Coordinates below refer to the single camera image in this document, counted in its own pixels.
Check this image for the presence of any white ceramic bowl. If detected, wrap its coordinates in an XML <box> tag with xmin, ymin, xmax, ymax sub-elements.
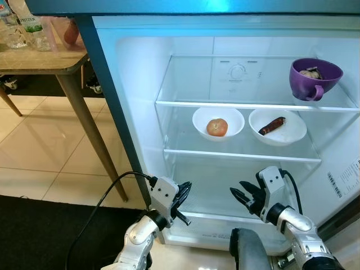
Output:
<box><xmin>192</xmin><ymin>107</ymin><xmax>246</xmax><ymax>142</ymax></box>
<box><xmin>249</xmin><ymin>108</ymin><xmax>308</xmax><ymax>147</ymax></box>

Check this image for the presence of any orange-red round fruit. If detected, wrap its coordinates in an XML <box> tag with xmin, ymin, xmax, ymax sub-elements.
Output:
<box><xmin>206</xmin><ymin>118</ymin><xmax>229</xmax><ymax>137</ymax></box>

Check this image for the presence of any glass fridge shelf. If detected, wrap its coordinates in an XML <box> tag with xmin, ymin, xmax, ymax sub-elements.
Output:
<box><xmin>155</xmin><ymin>55</ymin><xmax>360</xmax><ymax>113</ymax></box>
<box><xmin>163</xmin><ymin>106</ymin><xmax>322</xmax><ymax>164</ymax></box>

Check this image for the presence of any silver fridge cabinet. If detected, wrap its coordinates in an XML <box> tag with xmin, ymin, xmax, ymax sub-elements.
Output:
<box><xmin>75</xmin><ymin>14</ymin><xmax>360</xmax><ymax>257</ymax></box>

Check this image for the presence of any white fridge temperature dial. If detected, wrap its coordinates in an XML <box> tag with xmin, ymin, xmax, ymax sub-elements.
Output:
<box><xmin>228</xmin><ymin>63</ymin><xmax>248</xmax><ymax>82</ymax></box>

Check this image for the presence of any dark grey robot leg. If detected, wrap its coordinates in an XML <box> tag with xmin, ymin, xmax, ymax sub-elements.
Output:
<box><xmin>229</xmin><ymin>227</ymin><xmax>275</xmax><ymax>270</ymax></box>

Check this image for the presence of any reddish brown sausage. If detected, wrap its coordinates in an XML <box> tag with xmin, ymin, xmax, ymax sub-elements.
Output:
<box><xmin>258</xmin><ymin>116</ymin><xmax>287</xmax><ymax>136</ymax></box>

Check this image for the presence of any white label sticker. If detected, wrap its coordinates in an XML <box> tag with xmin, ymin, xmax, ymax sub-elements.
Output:
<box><xmin>327</xmin><ymin>159</ymin><xmax>360</xmax><ymax>199</ymax></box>

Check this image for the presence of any purple cup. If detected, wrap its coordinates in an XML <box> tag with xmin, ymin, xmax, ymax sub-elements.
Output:
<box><xmin>289</xmin><ymin>58</ymin><xmax>344</xmax><ymax>102</ymax></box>

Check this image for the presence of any garlic bulb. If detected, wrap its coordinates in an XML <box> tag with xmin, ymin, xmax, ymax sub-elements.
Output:
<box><xmin>299</xmin><ymin>67</ymin><xmax>322</xmax><ymax>79</ymax></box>

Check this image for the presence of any black floor mat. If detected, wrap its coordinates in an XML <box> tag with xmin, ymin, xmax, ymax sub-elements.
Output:
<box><xmin>0</xmin><ymin>194</ymin><xmax>152</xmax><ymax>270</ymax></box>

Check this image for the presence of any green label water bottle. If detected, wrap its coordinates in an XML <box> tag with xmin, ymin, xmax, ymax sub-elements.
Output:
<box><xmin>17</xmin><ymin>0</ymin><xmax>51</xmax><ymax>52</ymax></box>

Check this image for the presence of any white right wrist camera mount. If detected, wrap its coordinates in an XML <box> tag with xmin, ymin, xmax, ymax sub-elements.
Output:
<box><xmin>256</xmin><ymin>166</ymin><xmax>285</xmax><ymax>217</ymax></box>

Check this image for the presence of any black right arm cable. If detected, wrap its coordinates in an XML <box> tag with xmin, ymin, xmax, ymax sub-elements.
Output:
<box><xmin>280</xmin><ymin>169</ymin><xmax>304</xmax><ymax>216</ymax></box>

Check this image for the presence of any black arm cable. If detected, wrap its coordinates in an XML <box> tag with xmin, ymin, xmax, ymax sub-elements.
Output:
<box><xmin>280</xmin><ymin>169</ymin><xmax>304</xmax><ymax>216</ymax></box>
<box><xmin>65</xmin><ymin>171</ymin><xmax>158</xmax><ymax>270</ymax></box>

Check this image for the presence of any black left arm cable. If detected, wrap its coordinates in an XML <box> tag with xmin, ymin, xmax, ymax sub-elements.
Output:
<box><xmin>65</xmin><ymin>171</ymin><xmax>158</xmax><ymax>270</ymax></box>

